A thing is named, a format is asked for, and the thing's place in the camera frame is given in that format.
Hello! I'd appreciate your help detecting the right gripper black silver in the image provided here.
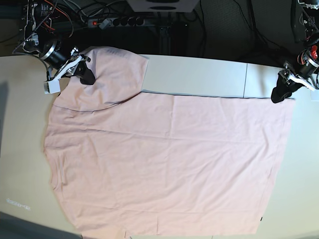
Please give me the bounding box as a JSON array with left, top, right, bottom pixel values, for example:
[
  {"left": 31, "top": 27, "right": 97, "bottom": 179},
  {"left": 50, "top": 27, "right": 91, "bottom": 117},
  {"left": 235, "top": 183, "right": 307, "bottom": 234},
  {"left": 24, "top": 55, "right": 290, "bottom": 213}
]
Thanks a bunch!
[{"left": 39, "top": 41, "right": 95, "bottom": 85}]

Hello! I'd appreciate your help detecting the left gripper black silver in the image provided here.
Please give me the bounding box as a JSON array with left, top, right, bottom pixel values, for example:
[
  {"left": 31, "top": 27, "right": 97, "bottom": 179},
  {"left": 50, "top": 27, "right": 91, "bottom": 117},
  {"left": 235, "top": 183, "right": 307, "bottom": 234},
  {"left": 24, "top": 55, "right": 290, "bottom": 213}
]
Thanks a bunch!
[{"left": 271, "top": 56, "right": 319, "bottom": 104}]

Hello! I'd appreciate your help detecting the pink T-shirt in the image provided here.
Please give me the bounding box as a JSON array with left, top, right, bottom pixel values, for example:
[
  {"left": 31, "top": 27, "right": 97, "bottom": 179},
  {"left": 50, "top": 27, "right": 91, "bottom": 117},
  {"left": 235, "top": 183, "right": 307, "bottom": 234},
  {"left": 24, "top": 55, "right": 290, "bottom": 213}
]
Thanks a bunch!
[{"left": 44, "top": 47, "right": 295, "bottom": 239}]

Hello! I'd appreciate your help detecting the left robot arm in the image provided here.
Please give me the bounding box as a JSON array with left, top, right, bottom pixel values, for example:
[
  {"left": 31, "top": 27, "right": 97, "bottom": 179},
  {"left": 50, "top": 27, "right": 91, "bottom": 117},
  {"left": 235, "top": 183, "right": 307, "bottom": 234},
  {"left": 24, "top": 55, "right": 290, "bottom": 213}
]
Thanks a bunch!
[{"left": 271, "top": 0, "right": 319, "bottom": 104}]

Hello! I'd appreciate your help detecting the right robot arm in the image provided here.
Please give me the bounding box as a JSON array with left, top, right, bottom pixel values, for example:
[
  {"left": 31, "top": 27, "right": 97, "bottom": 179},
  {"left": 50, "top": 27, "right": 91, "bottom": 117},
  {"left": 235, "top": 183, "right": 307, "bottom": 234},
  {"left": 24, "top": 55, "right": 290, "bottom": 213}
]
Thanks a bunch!
[{"left": 12, "top": 0, "right": 96, "bottom": 89}]

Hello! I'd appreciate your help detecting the grey box with black oval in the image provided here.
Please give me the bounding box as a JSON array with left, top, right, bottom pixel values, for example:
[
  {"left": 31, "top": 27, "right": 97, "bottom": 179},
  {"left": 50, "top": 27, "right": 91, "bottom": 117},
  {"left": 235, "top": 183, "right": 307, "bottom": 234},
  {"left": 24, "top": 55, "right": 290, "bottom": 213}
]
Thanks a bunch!
[{"left": 127, "top": 0, "right": 199, "bottom": 12}]

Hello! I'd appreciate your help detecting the black box under table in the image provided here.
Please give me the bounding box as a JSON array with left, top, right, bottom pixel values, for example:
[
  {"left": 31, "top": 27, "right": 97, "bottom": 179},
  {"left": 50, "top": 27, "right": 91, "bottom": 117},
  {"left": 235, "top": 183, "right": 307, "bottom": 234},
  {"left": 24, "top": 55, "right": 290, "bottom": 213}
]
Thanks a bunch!
[{"left": 159, "top": 21, "right": 189, "bottom": 56}]

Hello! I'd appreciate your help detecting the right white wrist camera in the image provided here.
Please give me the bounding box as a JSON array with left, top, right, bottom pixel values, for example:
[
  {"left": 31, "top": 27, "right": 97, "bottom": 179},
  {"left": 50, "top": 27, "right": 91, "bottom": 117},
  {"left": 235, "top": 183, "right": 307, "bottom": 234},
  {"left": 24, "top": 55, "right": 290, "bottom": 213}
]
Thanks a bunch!
[{"left": 43, "top": 80, "right": 61, "bottom": 94}]

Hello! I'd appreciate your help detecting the black power strip red switch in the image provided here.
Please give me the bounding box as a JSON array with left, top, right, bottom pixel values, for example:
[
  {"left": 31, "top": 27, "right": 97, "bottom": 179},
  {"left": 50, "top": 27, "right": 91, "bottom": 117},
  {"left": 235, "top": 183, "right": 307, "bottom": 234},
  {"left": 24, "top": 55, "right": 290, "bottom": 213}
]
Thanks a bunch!
[{"left": 87, "top": 16, "right": 146, "bottom": 29}]

